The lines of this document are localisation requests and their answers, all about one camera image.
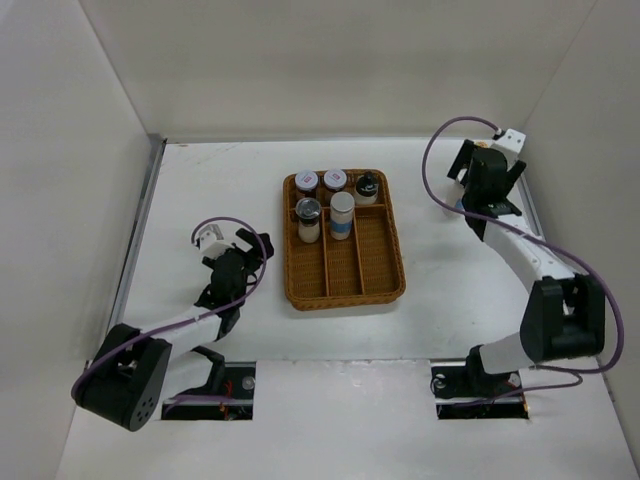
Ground clear-cap grinder bottle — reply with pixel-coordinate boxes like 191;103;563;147
295;197;322;243

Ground white-lid sauce jar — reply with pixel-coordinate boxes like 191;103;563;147
323;169;348;203
294;170;319;200

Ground silver-lid blue-label shaker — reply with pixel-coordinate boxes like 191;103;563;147
330;191;355;240

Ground black-cap white spice bottle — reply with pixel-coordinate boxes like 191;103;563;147
354;171;379;205

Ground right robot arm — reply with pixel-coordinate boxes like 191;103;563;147
448;140;605;396

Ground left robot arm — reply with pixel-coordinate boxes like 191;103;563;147
71;224;274;432

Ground brown wicker divided tray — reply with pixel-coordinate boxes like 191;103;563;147
282;170;406;311

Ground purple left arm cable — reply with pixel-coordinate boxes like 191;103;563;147
69;214;271;401

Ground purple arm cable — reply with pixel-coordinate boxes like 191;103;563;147
69;214;271;401
421;115;626;374

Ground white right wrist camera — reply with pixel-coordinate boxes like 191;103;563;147
490;128;526;165

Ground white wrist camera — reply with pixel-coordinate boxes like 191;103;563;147
490;128;526;165
192;223;232;259

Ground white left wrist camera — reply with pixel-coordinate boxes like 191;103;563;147
192;223;232;259

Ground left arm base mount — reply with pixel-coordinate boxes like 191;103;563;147
154;346;257;421

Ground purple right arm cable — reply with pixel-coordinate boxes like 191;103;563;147
421;115;626;374

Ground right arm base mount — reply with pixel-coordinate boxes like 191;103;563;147
430;348;529;420

